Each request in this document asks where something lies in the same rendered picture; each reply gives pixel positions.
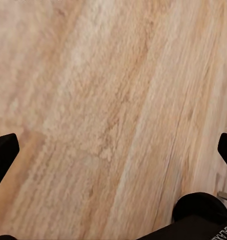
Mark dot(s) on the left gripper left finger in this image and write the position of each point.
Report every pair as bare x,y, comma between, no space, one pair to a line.
9,149

